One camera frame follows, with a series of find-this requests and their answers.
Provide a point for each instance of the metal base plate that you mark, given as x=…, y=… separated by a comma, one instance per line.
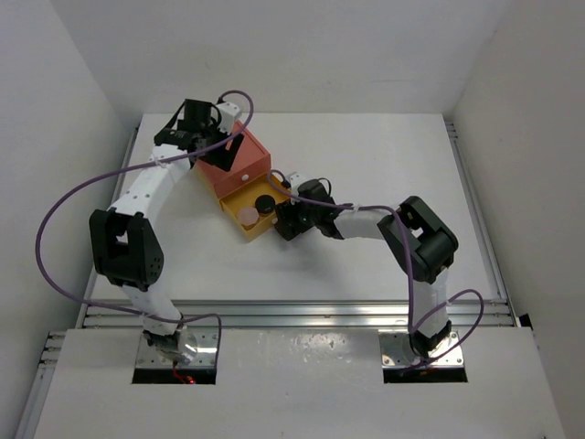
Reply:
x=201, y=350
x=397, y=353

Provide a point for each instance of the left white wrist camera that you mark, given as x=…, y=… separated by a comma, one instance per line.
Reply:
x=228, y=114

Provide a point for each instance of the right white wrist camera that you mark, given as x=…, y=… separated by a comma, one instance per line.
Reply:
x=295, y=180

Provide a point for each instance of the black round jar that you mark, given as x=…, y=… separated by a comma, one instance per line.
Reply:
x=265, y=204

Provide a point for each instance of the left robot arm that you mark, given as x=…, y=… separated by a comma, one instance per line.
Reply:
x=124, y=245

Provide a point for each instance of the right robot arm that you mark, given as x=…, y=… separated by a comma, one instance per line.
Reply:
x=420, y=242

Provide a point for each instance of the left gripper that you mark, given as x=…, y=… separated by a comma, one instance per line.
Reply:
x=221, y=156

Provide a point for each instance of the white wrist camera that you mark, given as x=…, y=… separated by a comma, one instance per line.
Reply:
x=228, y=114
x=295, y=180

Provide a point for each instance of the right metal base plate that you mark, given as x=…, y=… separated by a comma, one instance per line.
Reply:
x=397, y=353

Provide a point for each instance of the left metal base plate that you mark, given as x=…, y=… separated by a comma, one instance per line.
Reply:
x=201, y=350

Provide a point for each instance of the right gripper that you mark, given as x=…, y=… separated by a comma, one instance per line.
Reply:
x=287, y=211

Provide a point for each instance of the aluminium rail frame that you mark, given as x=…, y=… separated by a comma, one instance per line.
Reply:
x=300, y=355

